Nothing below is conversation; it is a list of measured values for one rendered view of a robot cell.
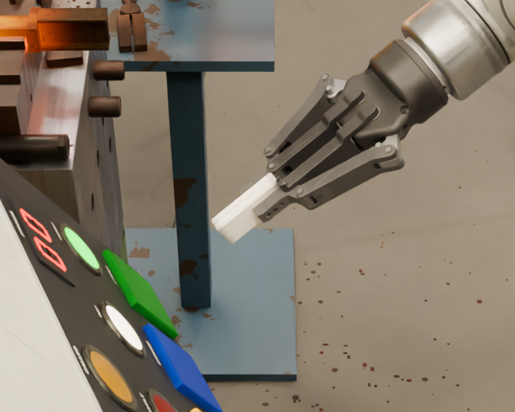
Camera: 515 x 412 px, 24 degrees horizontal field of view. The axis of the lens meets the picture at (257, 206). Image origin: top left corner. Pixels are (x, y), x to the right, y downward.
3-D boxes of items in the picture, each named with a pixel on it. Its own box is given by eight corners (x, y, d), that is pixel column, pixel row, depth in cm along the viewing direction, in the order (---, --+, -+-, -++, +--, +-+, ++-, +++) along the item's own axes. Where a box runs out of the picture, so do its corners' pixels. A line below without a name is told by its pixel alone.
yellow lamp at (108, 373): (136, 370, 86) (132, 331, 83) (132, 423, 83) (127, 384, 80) (93, 371, 86) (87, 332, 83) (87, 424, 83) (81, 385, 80)
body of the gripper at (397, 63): (465, 116, 107) (385, 181, 108) (415, 65, 113) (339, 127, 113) (437, 69, 101) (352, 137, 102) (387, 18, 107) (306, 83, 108)
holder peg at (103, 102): (122, 108, 154) (120, 91, 152) (120, 121, 152) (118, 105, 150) (91, 109, 154) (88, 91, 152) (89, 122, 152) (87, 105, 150)
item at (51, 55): (82, 51, 153) (81, 42, 152) (82, 64, 151) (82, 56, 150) (47, 53, 152) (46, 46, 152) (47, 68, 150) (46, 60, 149)
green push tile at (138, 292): (149, 282, 115) (107, 246, 109) (180, 335, 110) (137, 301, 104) (135, 293, 115) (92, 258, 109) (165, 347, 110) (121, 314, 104)
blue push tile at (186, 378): (191, 354, 109) (148, 321, 103) (225, 414, 103) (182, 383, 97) (175, 366, 109) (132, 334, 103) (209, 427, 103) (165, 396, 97)
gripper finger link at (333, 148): (386, 122, 109) (394, 131, 108) (292, 201, 109) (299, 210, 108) (369, 99, 106) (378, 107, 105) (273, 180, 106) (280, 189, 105)
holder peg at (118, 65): (125, 72, 159) (124, 55, 157) (124, 84, 157) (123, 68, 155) (96, 72, 159) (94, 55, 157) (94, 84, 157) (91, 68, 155)
